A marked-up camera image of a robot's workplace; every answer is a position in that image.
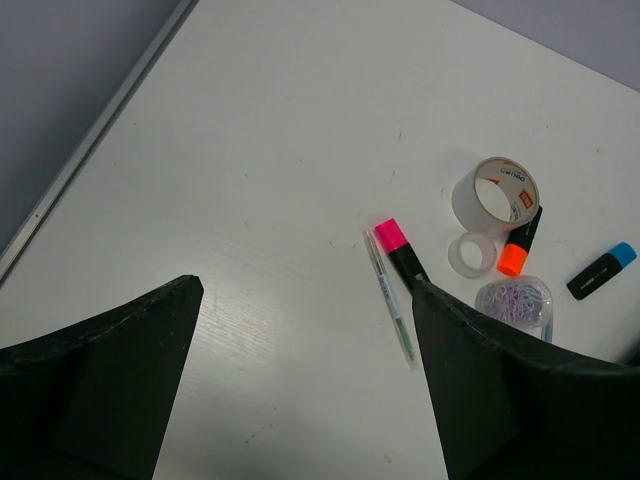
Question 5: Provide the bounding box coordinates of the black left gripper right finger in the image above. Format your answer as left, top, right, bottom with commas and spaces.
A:
412, 283, 639, 479

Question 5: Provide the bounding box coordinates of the aluminium table edge rail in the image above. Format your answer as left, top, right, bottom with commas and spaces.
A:
1, 1, 195, 278

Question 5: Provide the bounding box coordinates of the blue cap black highlighter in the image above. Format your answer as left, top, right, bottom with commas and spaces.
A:
566, 242, 637, 301

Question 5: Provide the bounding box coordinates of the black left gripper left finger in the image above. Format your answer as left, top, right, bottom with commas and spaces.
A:
1, 275, 204, 479

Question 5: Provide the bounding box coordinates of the green thin pen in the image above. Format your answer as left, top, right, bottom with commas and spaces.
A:
362, 229, 416, 370

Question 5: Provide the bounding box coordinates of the large clear tape roll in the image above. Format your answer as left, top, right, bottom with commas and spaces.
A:
451, 157, 540, 236

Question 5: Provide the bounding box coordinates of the pink cap black highlighter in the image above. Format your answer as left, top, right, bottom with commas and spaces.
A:
374, 218, 430, 294

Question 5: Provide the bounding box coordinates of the orange cap black highlighter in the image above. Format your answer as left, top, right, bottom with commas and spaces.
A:
496, 206, 543, 277

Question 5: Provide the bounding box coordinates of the small clear tape roll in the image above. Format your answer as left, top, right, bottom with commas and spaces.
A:
448, 232, 497, 279

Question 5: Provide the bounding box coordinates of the clear box of paperclips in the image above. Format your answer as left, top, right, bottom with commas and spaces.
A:
475, 276, 553, 330

